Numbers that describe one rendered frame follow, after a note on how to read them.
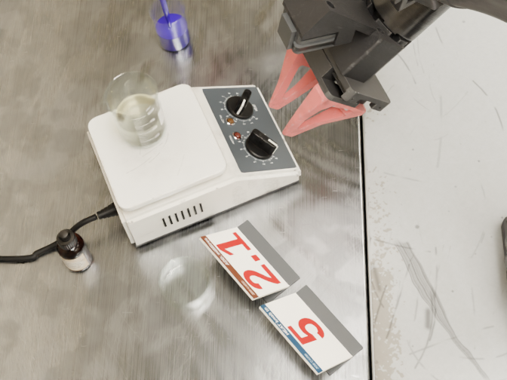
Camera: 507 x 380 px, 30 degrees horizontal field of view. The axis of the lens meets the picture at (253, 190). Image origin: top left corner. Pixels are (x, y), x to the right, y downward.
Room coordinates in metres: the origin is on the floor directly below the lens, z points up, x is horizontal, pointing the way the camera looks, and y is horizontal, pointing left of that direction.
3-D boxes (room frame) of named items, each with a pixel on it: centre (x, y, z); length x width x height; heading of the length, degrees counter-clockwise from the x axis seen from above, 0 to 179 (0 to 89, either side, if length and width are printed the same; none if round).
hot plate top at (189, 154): (0.52, 0.09, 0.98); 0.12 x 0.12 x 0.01; 14
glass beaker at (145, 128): (0.54, 0.11, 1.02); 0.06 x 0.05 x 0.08; 106
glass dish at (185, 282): (0.39, 0.09, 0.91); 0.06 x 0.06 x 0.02
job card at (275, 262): (0.40, 0.02, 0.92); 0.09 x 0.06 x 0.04; 30
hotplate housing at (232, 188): (0.53, 0.07, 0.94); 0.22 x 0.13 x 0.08; 104
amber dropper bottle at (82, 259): (0.44, 0.20, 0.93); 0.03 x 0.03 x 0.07
